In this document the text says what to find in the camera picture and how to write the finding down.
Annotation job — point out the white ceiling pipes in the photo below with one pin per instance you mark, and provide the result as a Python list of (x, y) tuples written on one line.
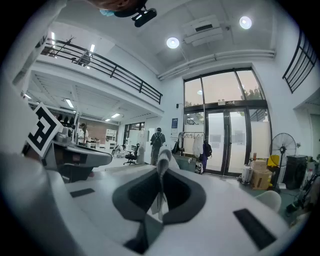
[(215, 58)]

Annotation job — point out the grey shell chair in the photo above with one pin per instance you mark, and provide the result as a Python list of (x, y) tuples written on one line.
[(270, 200)]

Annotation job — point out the white suitcase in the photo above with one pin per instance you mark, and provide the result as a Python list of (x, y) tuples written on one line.
[(246, 173)]

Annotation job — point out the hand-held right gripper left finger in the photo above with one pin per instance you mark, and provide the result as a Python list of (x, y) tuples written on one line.
[(100, 200)]

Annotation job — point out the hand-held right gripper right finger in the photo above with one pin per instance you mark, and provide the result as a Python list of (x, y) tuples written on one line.
[(215, 225)]

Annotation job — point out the white ceiling air conditioner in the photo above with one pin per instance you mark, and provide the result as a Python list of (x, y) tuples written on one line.
[(202, 31)]

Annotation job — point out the black head-mounted camera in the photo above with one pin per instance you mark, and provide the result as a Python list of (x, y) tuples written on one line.
[(143, 17)]

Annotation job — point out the black office chair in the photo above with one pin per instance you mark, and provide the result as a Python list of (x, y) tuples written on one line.
[(131, 156)]

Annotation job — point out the round ceiling light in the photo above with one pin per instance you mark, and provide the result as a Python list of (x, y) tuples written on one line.
[(245, 22), (172, 42)]

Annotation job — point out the person's left forearm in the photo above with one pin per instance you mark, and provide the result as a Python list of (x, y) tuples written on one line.
[(30, 153)]

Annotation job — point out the large cardboard box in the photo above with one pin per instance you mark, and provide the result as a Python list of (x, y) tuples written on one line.
[(261, 180)]

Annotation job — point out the grey bin cart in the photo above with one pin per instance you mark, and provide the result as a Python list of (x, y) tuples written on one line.
[(185, 162)]

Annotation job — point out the blue wall poster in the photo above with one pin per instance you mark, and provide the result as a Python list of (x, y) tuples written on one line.
[(174, 126)]

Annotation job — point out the black standing fan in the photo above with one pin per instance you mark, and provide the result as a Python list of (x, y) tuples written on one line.
[(282, 147)]

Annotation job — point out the long black balcony railing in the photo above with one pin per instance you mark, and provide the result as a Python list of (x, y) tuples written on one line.
[(112, 70)]

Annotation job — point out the black clothes rack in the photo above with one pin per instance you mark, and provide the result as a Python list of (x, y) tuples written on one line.
[(191, 133)]

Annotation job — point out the glass double door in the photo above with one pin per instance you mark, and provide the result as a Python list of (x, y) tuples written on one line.
[(225, 140)]

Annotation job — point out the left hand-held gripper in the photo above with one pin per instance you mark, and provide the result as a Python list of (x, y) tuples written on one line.
[(42, 130)]

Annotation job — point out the blue face mask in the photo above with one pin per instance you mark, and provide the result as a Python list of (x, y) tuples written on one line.
[(106, 13)]

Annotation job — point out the short black balcony railing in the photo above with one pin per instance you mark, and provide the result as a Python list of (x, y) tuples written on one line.
[(302, 60)]

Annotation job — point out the white hanging garment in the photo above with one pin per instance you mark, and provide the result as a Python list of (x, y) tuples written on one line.
[(197, 147)]

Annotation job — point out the black hanging backpack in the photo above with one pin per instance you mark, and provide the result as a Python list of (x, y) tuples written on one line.
[(208, 150)]

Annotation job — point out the small cardboard box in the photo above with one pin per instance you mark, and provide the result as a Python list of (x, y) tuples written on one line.
[(260, 165)]

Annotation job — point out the door exit sign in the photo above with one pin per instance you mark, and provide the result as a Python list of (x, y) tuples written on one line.
[(226, 103)]

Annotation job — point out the yellow bin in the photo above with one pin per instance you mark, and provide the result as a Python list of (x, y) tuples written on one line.
[(273, 161)]

